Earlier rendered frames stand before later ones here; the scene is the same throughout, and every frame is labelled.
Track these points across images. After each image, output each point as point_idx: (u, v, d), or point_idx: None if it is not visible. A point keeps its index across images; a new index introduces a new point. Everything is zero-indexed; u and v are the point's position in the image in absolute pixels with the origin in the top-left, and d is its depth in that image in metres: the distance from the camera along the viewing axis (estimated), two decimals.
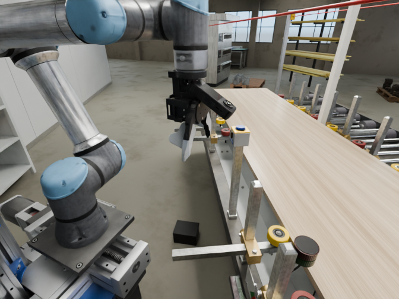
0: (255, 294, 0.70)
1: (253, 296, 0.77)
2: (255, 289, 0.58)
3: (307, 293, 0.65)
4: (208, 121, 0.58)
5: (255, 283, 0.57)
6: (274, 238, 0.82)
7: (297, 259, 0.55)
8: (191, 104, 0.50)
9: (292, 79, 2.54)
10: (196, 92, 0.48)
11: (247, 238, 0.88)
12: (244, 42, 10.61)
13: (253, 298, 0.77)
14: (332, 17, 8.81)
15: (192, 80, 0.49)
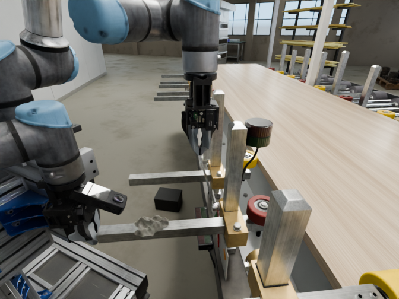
0: (212, 204, 0.63)
1: None
2: (198, 155, 0.59)
3: (267, 196, 0.57)
4: (194, 130, 0.56)
5: None
6: None
7: (248, 139, 0.48)
8: None
9: (282, 51, 2.47)
10: None
11: (213, 164, 0.80)
12: (241, 35, 10.53)
13: (218, 233, 0.65)
14: None
15: None
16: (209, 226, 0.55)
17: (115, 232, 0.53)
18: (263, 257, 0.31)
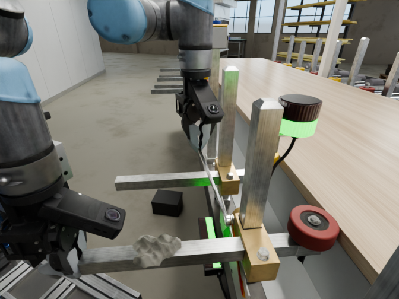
0: (223, 216, 0.47)
1: (236, 261, 0.43)
2: (201, 156, 0.53)
3: (316, 207, 0.41)
4: (205, 130, 0.56)
5: (198, 149, 0.55)
6: None
7: (284, 124, 0.32)
8: (187, 102, 0.51)
9: (290, 43, 2.30)
10: (190, 91, 0.49)
11: (221, 163, 0.64)
12: (243, 33, 10.37)
13: (237, 265, 0.42)
14: (333, 5, 8.57)
15: (191, 79, 0.50)
16: (240, 250, 0.39)
17: (105, 260, 0.37)
18: None
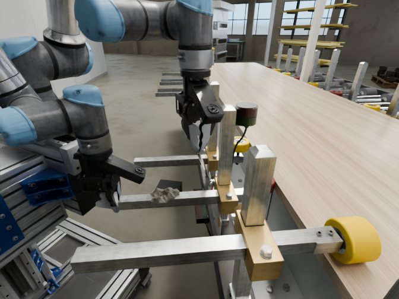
0: (208, 181, 0.71)
1: None
2: (199, 158, 0.59)
3: None
4: (205, 130, 0.56)
5: (198, 150, 0.57)
6: (234, 143, 0.83)
7: (237, 119, 0.57)
8: (187, 102, 0.51)
9: (279, 49, 2.55)
10: (190, 91, 0.49)
11: (209, 149, 0.89)
12: (241, 35, 10.62)
13: None
14: (329, 8, 8.82)
15: (191, 79, 0.50)
16: (215, 196, 0.64)
17: (134, 200, 0.62)
18: (244, 202, 0.39)
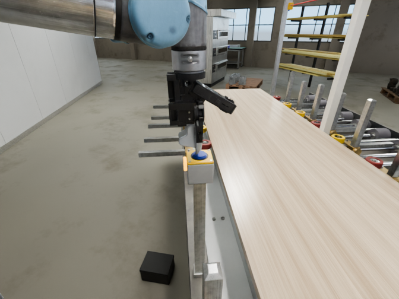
0: None
1: None
2: None
3: None
4: None
5: None
6: None
7: None
8: (197, 105, 0.49)
9: (290, 79, 2.18)
10: (202, 92, 0.48)
11: None
12: (242, 41, 10.25)
13: None
14: (333, 14, 8.45)
15: (194, 80, 0.48)
16: None
17: None
18: None
